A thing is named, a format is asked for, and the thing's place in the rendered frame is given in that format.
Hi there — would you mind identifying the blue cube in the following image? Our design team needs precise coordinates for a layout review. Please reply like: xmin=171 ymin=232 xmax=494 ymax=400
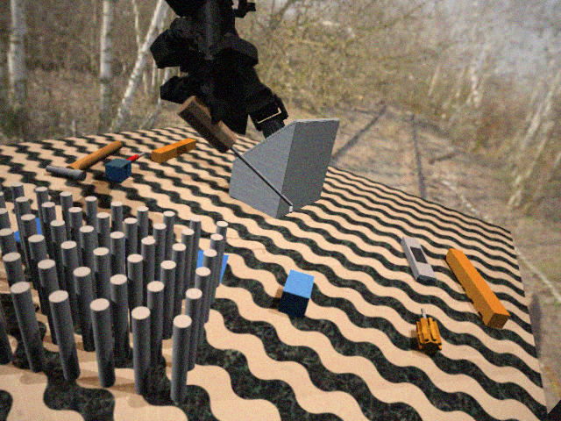
xmin=278 ymin=269 xmax=315 ymax=319
xmin=105 ymin=158 xmax=131 ymax=183

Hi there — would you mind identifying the orange rectangular bar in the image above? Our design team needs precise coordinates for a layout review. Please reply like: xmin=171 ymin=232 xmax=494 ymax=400
xmin=151 ymin=139 xmax=196 ymax=163
xmin=444 ymin=248 xmax=510 ymax=329

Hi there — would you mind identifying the blue flat strip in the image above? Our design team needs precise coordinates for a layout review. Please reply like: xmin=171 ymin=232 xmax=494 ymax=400
xmin=14 ymin=218 xmax=229 ymax=281

